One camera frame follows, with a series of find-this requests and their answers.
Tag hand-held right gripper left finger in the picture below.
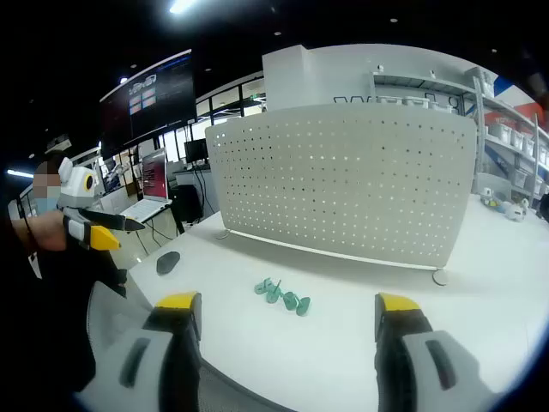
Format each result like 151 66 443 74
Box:
75 291 203 412

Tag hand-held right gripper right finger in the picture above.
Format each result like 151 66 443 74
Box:
372 292 508 412

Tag white perforated mounting plate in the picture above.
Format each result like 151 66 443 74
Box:
204 102 478 287

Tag white laptop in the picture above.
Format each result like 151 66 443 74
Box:
119 148 173 224

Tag black computer mouse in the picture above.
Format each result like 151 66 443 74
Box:
156 251 182 276

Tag black computer tower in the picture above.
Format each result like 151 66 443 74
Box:
170 184 202 224

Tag person's black clothing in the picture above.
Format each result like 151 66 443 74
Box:
0 205 130 394

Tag black desktop monitor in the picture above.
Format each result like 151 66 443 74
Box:
184 137 210 165

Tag grey metal shelf rack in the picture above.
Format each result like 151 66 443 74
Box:
371 67 549 212

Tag large black wall screen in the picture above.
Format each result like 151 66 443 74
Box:
99 48 198 161

